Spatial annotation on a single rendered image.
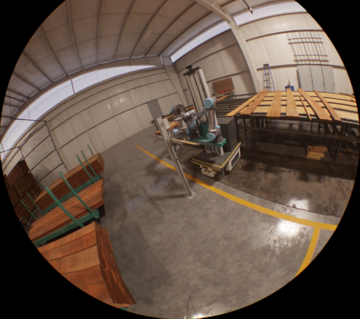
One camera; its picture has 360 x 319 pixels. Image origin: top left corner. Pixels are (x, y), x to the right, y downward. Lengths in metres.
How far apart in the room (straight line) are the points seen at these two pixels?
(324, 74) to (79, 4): 11.31
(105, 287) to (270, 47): 9.30
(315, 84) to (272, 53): 3.09
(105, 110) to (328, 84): 14.67
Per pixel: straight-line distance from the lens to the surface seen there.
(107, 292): 1.13
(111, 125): 9.47
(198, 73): 1.67
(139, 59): 11.43
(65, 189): 4.17
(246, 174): 2.02
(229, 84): 8.76
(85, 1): 6.38
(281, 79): 8.09
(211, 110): 1.32
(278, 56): 8.20
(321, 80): 7.95
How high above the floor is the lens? 1.43
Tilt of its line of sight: 20 degrees down
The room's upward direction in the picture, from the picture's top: 20 degrees counter-clockwise
